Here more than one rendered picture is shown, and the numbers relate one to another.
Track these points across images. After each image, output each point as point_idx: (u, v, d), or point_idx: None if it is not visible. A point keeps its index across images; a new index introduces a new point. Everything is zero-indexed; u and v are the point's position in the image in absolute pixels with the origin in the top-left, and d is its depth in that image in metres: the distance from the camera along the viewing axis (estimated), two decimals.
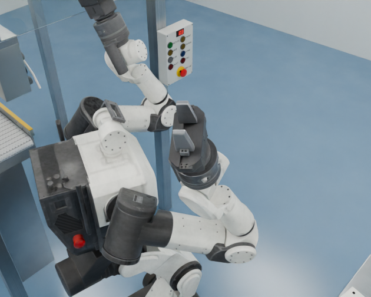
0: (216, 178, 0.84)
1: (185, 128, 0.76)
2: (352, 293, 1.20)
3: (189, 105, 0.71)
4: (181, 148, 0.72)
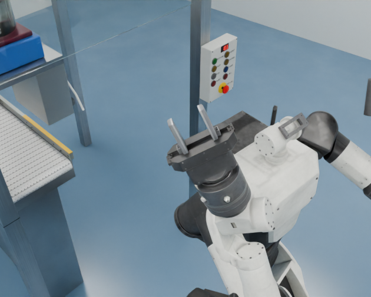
0: (220, 213, 0.78)
1: (209, 138, 0.74)
2: None
3: (204, 115, 0.69)
4: None
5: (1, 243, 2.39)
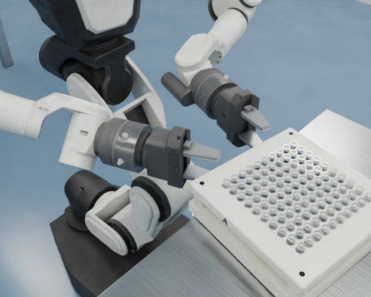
0: (106, 134, 0.74)
1: (182, 164, 0.77)
2: (288, 134, 0.80)
3: None
4: (193, 145, 0.73)
5: None
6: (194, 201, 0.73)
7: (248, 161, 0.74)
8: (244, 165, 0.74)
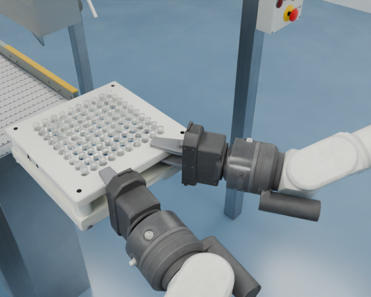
0: (268, 143, 0.72)
1: None
2: (81, 190, 0.66)
3: None
4: (177, 146, 0.73)
5: None
6: None
7: (136, 154, 0.72)
8: (141, 151, 0.73)
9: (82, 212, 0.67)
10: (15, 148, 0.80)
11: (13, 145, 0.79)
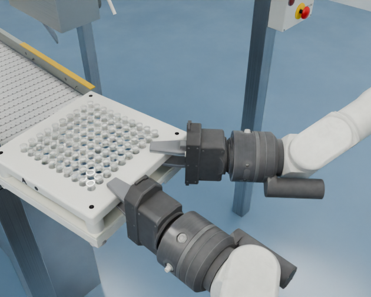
0: (264, 131, 0.75)
1: None
2: (93, 205, 0.64)
3: None
4: (178, 147, 0.72)
5: None
6: None
7: (138, 161, 0.71)
8: (142, 157, 0.72)
9: (96, 228, 0.65)
10: (1, 174, 0.74)
11: (0, 171, 0.74)
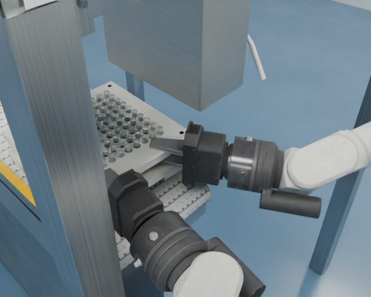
0: (268, 141, 0.73)
1: None
2: None
3: None
4: (177, 146, 0.73)
5: None
6: None
7: (136, 155, 0.72)
8: (141, 151, 0.73)
9: None
10: (12, 151, 0.79)
11: (11, 147, 0.78)
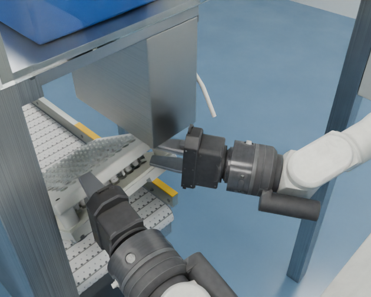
0: (267, 145, 0.74)
1: None
2: (60, 198, 0.67)
3: (157, 157, 0.77)
4: (177, 146, 0.73)
5: None
6: None
7: (111, 159, 0.74)
8: (115, 157, 0.75)
9: (68, 220, 0.66)
10: None
11: None
